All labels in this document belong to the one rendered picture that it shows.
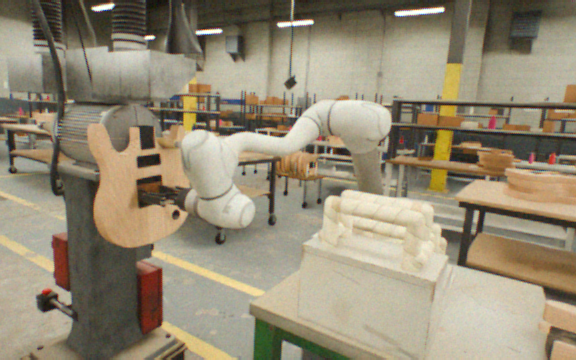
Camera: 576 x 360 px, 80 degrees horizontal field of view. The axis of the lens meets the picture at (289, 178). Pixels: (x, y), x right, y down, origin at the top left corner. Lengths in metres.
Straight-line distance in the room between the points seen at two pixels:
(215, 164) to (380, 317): 0.51
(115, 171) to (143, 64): 0.33
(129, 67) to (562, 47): 11.55
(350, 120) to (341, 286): 0.65
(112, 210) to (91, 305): 0.63
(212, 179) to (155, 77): 0.37
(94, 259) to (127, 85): 0.75
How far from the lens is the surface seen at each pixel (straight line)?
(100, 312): 1.72
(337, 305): 0.76
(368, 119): 1.19
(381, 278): 0.69
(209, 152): 0.87
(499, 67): 11.94
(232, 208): 0.93
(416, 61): 12.24
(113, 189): 1.17
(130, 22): 1.26
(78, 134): 1.51
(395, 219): 0.66
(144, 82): 1.10
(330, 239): 0.72
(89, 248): 1.61
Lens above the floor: 1.37
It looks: 10 degrees down
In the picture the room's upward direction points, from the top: 4 degrees clockwise
